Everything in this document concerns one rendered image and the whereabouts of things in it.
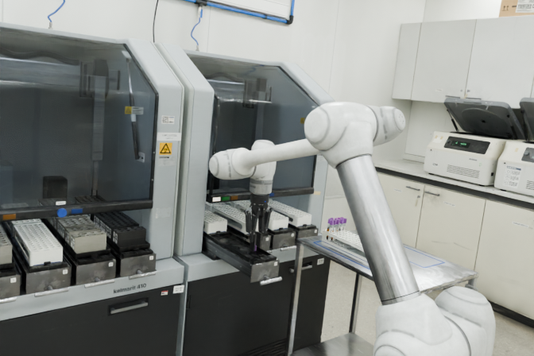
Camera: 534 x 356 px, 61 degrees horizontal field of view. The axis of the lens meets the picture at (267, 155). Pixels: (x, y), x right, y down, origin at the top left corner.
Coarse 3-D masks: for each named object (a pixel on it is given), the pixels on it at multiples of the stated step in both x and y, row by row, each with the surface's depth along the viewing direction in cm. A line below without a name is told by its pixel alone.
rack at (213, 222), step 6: (204, 216) 205; (210, 216) 205; (216, 216) 207; (204, 222) 198; (210, 222) 196; (216, 222) 198; (222, 222) 200; (204, 228) 198; (210, 228) 196; (216, 228) 199; (222, 228) 201
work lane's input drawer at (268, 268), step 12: (204, 240) 195; (216, 240) 189; (228, 240) 194; (240, 240) 195; (216, 252) 188; (228, 252) 180; (240, 252) 181; (252, 252) 183; (264, 252) 182; (240, 264) 174; (252, 264) 170; (264, 264) 172; (276, 264) 176; (252, 276) 169; (264, 276) 173; (276, 276) 177
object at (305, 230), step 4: (288, 224) 223; (304, 224) 222; (312, 224) 226; (292, 228) 221; (296, 228) 218; (300, 228) 217; (304, 228) 219; (308, 228) 221; (312, 228) 222; (316, 228) 223; (296, 232) 217; (300, 232) 217; (304, 232) 218; (308, 232) 220; (312, 232) 222; (316, 232) 224; (296, 236) 217; (300, 236) 217; (304, 236) 219; (308, 236) 221
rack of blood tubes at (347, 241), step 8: (328, 232) 193; (336, 232) 194; (344, 232) 195; (336, 240) 195; (344, 240) 185; (352, 240) 187; (336, 248) 189; (344, 248) 190; (352, 248) 191; (360, 248) 178; (352, 256) 182; (360, 256) 178; (368, 264) 175
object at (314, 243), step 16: (304, 240) 199; (320, 240) 201; (336, 256) 183; (416, 256) 192; (432, 256) 194; (368, 272) 169; (416, 272) 174; (432, 272) 175; (448, 272) 177; (464, 272) 179; (432, 288) 161; (352, 304) 230; (288, 320) 205; (352, 320) 231; (288, 336) 205; (352, 336) 227; (288, 352) 206; (304, 352) 209; (320, 352) 210; (336, 352) 211; (352, 352) 212; (368, 352) 214
